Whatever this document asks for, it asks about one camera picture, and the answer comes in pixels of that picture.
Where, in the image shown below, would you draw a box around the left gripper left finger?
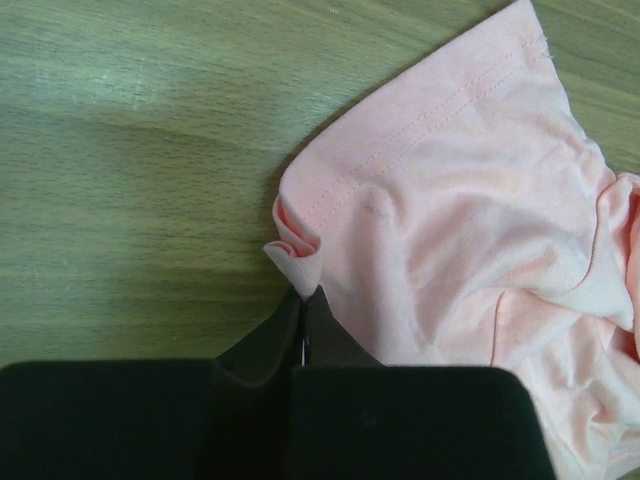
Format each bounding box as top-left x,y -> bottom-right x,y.
1,292 -> 303,479

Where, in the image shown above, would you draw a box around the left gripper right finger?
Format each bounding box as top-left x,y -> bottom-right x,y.
292,290 -> 555,479

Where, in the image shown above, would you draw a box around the pink polo shirt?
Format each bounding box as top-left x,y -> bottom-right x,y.
265,1 -> 639,479

